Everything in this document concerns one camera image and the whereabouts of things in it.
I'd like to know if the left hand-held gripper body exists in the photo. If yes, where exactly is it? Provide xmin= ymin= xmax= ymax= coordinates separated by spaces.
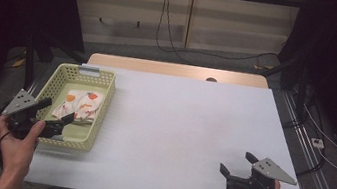
xmin=0 ymin=86 xmax=69 ymax=146

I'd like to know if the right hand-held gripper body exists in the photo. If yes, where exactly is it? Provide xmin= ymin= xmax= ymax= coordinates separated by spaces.
xmin=225 ymin=151 xmax=301 ymax=189

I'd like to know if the white fruit-print cloth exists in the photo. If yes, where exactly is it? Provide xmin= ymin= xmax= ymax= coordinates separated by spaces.
xmin=50 ymin=86 xmax=105 ymax=128

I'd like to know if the pale green perforated plastic basket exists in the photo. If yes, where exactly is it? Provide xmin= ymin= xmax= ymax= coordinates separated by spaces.
xmin=27 ymin=58 xmax=119 ymax=156

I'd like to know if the person's left hand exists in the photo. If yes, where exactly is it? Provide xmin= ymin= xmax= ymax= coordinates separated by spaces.
xmin=0 ymin=114 xmax=47 ymax=177

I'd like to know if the black metal stand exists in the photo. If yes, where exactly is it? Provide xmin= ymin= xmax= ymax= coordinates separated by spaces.
xmin=254 ymin=51 xmax=318 ymax=130
xmin=18 ymin=32 xmax=91 ymax=102

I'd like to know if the white table mat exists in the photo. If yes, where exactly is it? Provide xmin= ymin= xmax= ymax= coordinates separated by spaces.
xmin=22 ymin=54 xmax=328 ymax=189

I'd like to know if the white power strip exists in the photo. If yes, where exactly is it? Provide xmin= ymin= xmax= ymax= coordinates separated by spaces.
xmin=309 ymin=137 xmax=326 ymax=150

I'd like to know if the light wooden table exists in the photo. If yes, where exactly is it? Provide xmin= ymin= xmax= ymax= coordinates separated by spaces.
xmin=87 ymin=49 xmax=271 ymax=91

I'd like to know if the black floor cable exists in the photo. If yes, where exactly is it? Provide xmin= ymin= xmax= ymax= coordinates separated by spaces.
xmin=274 ymin=91 xmax=336 ymax=180

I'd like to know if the white floor cable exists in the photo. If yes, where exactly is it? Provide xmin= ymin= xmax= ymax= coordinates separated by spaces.
xmin=293 ymin=104 xmax=337 ymax=174

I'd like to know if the black wall handle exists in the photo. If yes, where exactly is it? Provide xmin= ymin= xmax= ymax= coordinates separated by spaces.
xmin=97 ymin=14 xmax=142 ymax=32

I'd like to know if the black hanging cable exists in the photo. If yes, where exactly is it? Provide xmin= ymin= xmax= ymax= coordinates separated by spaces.
xmin=152 ymin=0 xmax=287 ymax=78

